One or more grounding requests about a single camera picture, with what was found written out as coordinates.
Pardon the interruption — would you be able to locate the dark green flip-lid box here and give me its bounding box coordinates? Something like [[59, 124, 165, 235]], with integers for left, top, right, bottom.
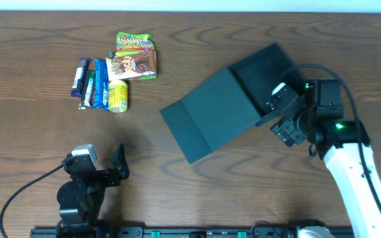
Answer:
[[160, 43, 305, 164]]

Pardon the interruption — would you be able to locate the blue cookie package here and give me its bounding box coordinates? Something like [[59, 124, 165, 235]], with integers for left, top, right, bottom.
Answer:
[[92, 58, 109, 111]]

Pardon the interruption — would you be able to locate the brown Pocky box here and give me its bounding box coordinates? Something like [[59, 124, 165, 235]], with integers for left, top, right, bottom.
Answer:
[[106, 51, 157, 81]]

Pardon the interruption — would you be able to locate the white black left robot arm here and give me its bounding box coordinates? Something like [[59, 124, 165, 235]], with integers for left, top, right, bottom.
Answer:
[[56, 144, 130, 237]]

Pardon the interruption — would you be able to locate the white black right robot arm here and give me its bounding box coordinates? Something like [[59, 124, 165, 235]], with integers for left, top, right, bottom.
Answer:
[[257, 79, 381, 237]]

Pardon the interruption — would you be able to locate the green white candy bar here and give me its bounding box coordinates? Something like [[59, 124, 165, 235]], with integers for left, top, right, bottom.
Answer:
[[79, 71, 95, 110]]

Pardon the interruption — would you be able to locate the yellow candy canister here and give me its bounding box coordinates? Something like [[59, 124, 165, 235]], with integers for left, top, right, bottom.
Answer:
[[108, 80, 128, 113]]

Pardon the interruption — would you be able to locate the purple candy bar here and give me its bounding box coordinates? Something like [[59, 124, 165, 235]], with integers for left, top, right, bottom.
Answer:
[[71, 58, 91, 97]]

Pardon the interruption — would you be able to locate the green gummy worms bag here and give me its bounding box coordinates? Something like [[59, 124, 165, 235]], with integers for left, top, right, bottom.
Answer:
[[116, 32, 155, 52]]

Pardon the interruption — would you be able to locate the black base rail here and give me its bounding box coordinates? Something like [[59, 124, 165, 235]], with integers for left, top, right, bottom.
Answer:
[[30, 220, 354, 238]]

